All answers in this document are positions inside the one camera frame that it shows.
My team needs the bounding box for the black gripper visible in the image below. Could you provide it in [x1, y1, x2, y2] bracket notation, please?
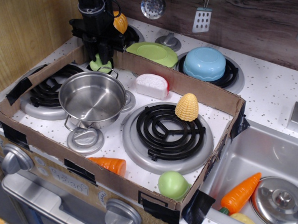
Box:
[67, 6, 129, 66]

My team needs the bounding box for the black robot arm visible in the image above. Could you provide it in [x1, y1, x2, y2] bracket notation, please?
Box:
[69, 0, 125, 65]

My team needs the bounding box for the stainless steel pot lid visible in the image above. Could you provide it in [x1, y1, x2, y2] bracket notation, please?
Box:
[250, 176, 298, 224]

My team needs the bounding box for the orange toy pumpkin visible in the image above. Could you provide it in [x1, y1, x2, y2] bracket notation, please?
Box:
[113, 11, 128, 34]

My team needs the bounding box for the light green plastic plate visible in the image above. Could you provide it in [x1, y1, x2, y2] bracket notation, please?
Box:
[126, 42, 178, 68]

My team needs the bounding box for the hanging silver skimmer ladle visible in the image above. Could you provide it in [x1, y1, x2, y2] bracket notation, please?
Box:
[140, 0, 166, 20]

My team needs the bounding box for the silver stove knob back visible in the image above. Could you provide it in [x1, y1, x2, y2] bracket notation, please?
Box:
[155, 33, 182, 52]

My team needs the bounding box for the front left black burner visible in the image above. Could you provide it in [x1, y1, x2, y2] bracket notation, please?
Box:
[20, 63, 87, 121]

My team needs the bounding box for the silver round stove disc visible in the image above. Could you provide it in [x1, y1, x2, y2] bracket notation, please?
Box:
[66, 128, 104, 155]

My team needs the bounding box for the hanging silver spatula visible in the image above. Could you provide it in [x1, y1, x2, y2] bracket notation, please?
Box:
[192, 0, 212, 33]

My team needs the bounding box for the front right black burner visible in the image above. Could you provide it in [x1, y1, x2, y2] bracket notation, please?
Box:
[122, 102, 214, 175]

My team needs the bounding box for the yellow toy corn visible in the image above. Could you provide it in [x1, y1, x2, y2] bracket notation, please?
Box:
[175, 93, 199, 122]

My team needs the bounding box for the light blue plastic bowl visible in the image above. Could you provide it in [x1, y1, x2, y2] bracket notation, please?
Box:
[182, 47, 227, 82]

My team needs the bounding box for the brown cardboard fence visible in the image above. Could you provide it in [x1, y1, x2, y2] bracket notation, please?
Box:
[0, 38, 245, 224]

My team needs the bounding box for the orange toy carrot half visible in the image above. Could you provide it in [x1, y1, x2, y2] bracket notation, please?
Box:
[88, 157, 127, 177]

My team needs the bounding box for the digital clock display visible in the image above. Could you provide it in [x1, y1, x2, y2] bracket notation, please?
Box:
[49, 166, 88, 195]

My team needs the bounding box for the silver oven knob left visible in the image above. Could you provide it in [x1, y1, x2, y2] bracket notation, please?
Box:
[1, 144, 34, 174]

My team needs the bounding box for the silver oven knob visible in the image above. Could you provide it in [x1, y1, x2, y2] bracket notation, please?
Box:
[1, 144, 34, 174]
[104, 198, 142, 224]

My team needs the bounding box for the green toy apple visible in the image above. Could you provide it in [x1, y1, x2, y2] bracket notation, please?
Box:
[158, 171, 191, 201]

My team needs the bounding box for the silver oven knob right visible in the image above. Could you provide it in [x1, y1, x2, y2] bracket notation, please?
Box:
[104, 198, 142, 224]

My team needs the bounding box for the silver sink basin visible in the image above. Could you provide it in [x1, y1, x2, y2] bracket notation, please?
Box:
[202, 122, 298, 224]

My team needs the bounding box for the yellow toy lemon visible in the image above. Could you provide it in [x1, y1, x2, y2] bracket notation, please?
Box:
[230, 212, 255, 224]

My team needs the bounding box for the silver oven door handle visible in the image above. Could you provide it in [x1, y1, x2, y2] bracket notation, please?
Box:
[0, 173, 126, 224]

